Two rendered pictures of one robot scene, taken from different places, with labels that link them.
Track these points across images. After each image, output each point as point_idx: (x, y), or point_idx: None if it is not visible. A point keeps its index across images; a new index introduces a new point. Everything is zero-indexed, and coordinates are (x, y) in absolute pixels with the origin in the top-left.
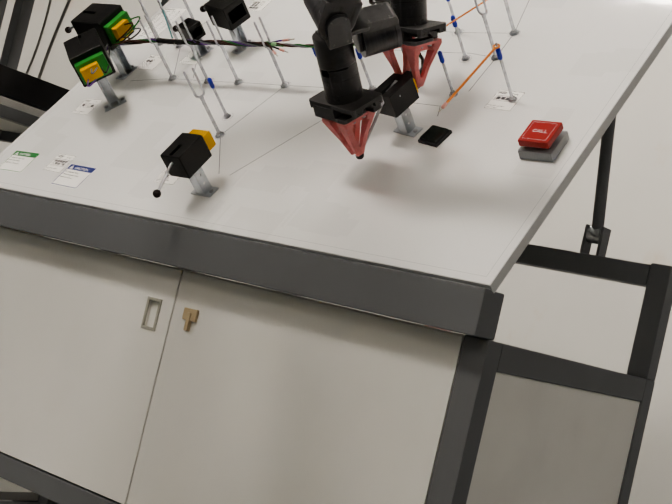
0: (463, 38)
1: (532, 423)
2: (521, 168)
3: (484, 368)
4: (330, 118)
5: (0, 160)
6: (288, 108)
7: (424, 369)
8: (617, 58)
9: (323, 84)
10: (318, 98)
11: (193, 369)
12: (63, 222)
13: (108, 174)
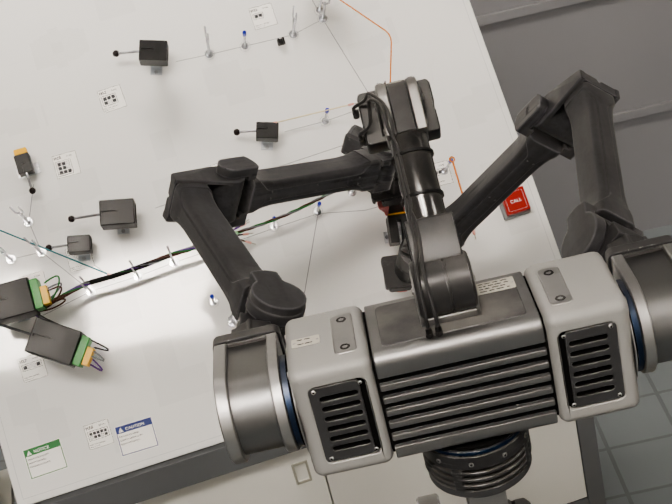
0: (337, 125)
1: None
2: (513, 227)
3: None
4: (409, 289)
5: (20, 470)
6: (263, 265)
7: None
8: (481, 98)
9: (407, 277)
10: (392, 282)
11: (364, 479)
12: (182, 475)
13: (172, 414)
